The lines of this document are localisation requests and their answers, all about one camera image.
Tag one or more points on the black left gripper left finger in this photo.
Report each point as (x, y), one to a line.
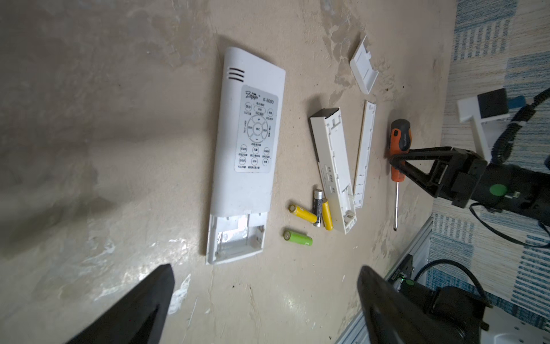
(138, 317)

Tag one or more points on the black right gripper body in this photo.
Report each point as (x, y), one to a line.
(462, 171)

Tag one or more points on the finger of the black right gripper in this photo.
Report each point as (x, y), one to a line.
(443, 153)
(429, 182)

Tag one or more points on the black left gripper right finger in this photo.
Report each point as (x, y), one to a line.
(391, 318)

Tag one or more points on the small white battery cover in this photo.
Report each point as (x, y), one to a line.
(364, 73)

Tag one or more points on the yellow battery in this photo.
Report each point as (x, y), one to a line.
(326, 215)
(303, 214)

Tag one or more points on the black gold battery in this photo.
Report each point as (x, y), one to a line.
(318, 197)

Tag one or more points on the green batteries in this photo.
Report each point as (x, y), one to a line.
(297, 238)

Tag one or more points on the white remote with grey screen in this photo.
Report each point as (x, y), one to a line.
(252, 94)

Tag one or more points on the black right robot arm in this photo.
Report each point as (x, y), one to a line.
(509, 188)

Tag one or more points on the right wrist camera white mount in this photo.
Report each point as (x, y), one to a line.
(489, 114)

